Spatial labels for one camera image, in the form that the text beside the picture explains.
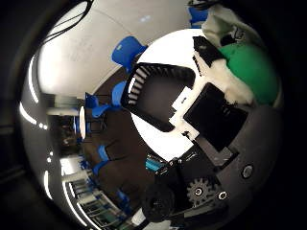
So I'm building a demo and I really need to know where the green round plush toy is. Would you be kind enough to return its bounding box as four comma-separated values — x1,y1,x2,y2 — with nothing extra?
220,42,280,106

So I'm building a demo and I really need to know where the black slatted plastic basket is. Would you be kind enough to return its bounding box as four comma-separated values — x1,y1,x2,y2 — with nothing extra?
120,62,197,133

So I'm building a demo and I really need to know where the cyan lit device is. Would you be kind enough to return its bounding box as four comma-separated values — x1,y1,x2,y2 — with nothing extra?
145,154,167,173

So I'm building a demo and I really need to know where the blue plastic chair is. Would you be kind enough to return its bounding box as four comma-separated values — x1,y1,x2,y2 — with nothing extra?
110,35,148,74
187,6,209,29
84,92,113,119
110,80,129,108
92,144,111,176

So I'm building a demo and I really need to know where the small round white table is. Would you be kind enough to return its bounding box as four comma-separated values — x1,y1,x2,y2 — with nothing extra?
78,104,88,141

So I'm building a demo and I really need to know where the black cable bundle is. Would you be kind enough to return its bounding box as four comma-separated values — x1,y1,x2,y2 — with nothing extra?
41,0,95,46

